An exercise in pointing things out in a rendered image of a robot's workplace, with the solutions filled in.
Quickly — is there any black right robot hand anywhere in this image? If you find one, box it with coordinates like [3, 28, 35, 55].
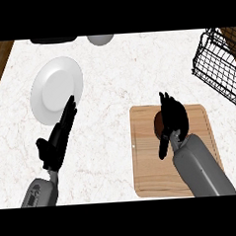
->
[154, 89, 192, 161]

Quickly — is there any black wire tiered basket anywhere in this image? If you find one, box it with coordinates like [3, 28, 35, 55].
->
[189, 26, 236, 116]

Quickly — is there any brown cupcake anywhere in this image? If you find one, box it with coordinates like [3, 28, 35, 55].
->
[152, 111, 166, 137]

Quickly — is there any white round plate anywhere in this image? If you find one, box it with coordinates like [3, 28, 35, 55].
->
[28, 54, 87, 128]

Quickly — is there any wooden cutting board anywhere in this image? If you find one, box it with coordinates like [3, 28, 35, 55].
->
[128, 100, 226, 201]

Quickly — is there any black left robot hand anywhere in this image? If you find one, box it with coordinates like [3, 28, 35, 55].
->
[33, 94, 82, 174]

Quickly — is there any black flat appliance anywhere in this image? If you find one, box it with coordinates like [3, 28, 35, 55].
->
[29, 36, 79, 46]

